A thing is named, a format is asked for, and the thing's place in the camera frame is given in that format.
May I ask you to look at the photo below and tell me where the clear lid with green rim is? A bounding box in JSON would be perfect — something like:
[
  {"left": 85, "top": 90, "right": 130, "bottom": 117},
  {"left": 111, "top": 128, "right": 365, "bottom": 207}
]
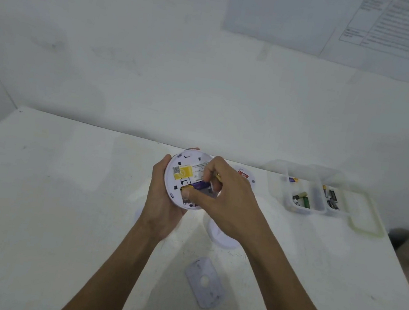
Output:
[{"left": 345, "top": 188, "right": 389, "bottom": 239}]

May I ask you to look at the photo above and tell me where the person's right forearm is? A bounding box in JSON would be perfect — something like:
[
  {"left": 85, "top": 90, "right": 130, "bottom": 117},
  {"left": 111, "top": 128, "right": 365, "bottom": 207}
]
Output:
[{"left": 234, "top": 229, "right": 367, "bottom": 310}]

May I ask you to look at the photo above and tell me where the black battery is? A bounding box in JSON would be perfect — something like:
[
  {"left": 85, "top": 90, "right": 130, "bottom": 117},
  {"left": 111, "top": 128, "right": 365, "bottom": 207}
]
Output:
[{"left": 324, "top": 189, "right": 342, "bottom": 210}]

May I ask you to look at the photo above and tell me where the white paper sheet with table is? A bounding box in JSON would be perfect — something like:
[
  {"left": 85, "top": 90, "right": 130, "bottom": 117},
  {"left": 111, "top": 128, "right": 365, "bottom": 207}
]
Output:
[{"left": 319, "top": 0, "right": 409, "bottom": 83}]

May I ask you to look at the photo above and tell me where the person's left forearm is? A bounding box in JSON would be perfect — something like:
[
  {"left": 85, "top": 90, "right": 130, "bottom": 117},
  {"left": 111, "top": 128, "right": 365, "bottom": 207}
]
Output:
[{"left": 55, "top": 211, "right": 165, "bottom": 310}]

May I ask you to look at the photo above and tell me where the person's left hand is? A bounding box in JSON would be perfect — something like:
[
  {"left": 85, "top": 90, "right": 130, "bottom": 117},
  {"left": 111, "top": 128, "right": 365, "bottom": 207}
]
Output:
[{"left": 133, "top": 140, "right": 202, "bottom": 248}]

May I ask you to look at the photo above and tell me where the clear plastic container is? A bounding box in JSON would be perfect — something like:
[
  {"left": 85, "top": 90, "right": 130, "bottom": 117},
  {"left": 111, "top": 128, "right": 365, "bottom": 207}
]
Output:
[
  {"left": 261, "top": 158, "right": 334, "bottom": 218},
  {"left": 308, "top": 167, "right": 356, "bottom": 219}
]

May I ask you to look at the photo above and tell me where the person's right hand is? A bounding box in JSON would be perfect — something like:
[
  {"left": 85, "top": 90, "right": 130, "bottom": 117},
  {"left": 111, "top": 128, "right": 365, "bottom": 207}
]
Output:
[{"left": 175, "top": 152, "right": 284, "bottom": 258}]

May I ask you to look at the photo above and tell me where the pile of assorted batteries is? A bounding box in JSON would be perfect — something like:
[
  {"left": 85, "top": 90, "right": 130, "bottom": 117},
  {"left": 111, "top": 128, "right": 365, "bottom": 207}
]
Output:
[{"left": 284, "top": 176, "right": 315, "bottom": 209}]

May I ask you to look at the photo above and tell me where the white detector back cover plate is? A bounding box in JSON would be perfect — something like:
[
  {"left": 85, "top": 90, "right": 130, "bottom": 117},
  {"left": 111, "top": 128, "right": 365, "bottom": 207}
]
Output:
[{"left": 179, "top": 255, "right": 230, "bottom": 310}]

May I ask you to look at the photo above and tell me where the white paper sheet with text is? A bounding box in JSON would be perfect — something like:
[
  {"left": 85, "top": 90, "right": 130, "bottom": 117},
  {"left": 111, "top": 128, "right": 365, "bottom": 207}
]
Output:
[{"left": 220, "top": 0, "right": 367, "bottom": 61}]

